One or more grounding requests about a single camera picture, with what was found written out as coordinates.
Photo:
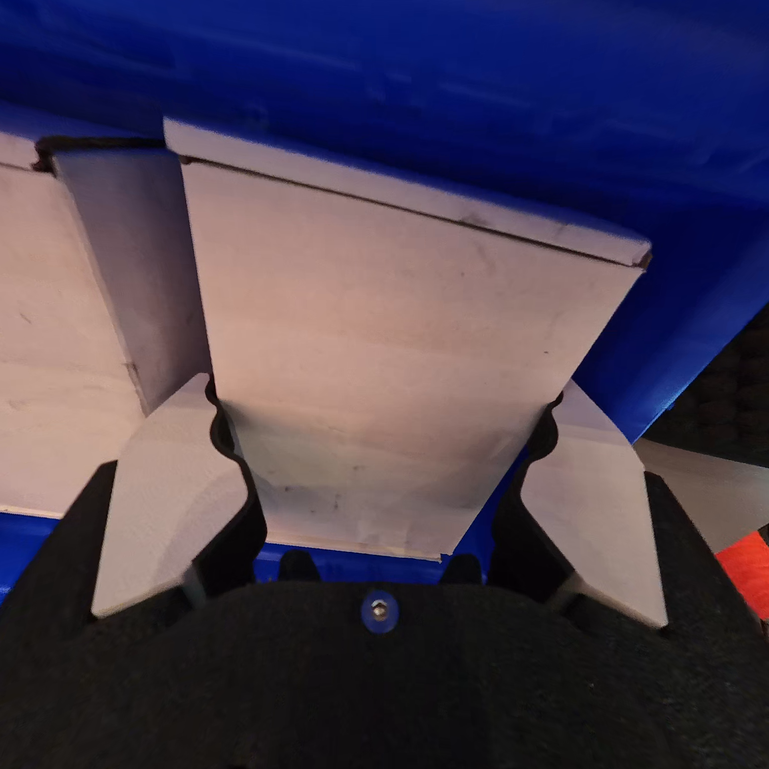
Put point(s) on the orange traffic cone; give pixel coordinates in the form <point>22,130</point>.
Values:
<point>748,571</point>

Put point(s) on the white cardboard mailer box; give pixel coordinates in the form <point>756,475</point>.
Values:
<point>48,360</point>
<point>390,330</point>

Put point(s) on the black quilted wrist rest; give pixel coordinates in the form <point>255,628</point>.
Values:
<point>733,396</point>

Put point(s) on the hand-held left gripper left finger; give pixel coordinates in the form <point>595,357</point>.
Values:
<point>168,510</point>

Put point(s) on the blue plastic bin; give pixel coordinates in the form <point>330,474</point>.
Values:
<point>420,72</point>

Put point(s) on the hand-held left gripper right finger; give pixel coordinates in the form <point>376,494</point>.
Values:
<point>601,516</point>

